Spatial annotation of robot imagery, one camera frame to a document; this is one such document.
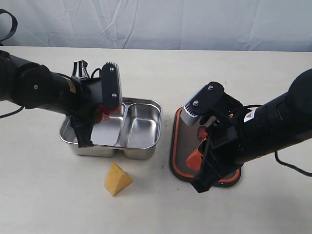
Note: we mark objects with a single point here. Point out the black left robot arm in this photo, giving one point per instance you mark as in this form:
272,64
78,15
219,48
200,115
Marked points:
31,85

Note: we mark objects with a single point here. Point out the stainless steel lunch box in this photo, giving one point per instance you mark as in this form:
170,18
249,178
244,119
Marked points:
133,131

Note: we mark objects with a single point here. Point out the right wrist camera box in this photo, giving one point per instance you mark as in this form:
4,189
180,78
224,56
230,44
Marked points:
202,102

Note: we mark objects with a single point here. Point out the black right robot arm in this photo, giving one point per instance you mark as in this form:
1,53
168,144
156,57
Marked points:
237,134

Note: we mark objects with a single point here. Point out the yellow toy cheese wedge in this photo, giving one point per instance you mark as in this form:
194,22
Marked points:
117,180

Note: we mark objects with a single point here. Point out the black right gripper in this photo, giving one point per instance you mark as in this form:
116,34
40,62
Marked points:
211,165

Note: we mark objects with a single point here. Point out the dark transparent lunch box lid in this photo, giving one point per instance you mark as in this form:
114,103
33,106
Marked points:
184,140

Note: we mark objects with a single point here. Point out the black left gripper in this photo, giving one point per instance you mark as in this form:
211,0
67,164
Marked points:
85,97

